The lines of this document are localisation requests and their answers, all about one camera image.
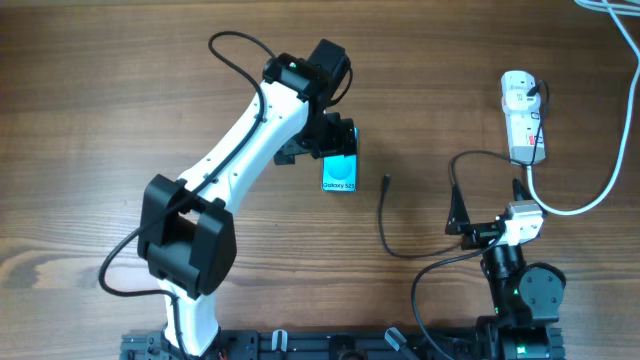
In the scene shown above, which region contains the white cables top right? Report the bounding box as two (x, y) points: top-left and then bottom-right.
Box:
(573, 0), (640, 18)

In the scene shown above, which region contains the black USB-C charging cable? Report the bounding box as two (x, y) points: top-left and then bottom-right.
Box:
(377, 79), (551, 260)

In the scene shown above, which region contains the white power strip cord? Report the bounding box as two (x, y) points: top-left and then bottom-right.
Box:
(524, 0), (640, 217)

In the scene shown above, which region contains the white power strip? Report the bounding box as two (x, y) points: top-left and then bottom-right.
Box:
(501, 70), (546, 165)

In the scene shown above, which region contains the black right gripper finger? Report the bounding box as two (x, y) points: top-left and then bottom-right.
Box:
(512, 178), (533, 201)
(445, 185), (471, 235)

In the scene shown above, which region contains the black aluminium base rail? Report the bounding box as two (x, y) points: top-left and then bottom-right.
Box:
(118, 327), (566, 360)

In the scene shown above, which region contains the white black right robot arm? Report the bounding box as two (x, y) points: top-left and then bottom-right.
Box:
(445, 180), (567, 359)

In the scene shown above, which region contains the white charger plug adapter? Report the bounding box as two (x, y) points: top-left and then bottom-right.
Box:
(502, 88), (541, 115)

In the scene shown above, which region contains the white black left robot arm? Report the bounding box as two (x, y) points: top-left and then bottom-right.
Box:
(137, 39), (357, 359)

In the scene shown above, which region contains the cyan screen Galaxy smartphone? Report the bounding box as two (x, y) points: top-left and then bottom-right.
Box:
(321, 154), (358, 193)

